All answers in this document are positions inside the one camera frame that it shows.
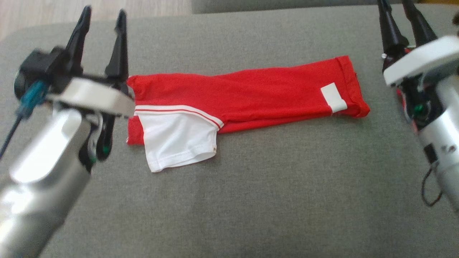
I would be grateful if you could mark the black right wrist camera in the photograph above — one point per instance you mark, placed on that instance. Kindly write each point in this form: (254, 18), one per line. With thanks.
(456, 23)

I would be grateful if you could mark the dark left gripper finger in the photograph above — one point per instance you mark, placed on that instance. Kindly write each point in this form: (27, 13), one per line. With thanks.
(120, 53)
(79, 39)

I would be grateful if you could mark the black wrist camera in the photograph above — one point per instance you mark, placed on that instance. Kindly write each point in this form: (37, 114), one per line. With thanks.
(39, 64)
(456, 23)

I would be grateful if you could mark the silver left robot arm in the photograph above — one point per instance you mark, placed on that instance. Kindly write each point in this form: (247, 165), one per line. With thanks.
(43, 172)

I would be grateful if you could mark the large grey sofa seat cushion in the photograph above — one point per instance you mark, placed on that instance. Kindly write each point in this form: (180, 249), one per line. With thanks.
(251, 197)

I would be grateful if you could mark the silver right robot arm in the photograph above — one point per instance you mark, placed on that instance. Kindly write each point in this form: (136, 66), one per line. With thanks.
(448, 136)

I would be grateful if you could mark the red jersey white sleeves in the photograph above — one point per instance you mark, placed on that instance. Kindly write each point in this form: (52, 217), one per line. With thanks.
(251, 93)

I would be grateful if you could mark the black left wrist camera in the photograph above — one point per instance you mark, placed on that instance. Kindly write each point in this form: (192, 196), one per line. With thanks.
(39, 64)

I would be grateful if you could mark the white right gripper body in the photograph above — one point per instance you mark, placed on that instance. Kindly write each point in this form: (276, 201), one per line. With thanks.
(423, 59)

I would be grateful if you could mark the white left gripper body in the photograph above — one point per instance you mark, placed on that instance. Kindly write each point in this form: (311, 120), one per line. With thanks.
(93, 95)

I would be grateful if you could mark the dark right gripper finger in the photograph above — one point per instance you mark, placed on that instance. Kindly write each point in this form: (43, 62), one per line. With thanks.
(392, 32)
(421, 28)

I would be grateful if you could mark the yellow sofa backrest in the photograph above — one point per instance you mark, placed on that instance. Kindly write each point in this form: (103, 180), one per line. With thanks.
(441, 1)

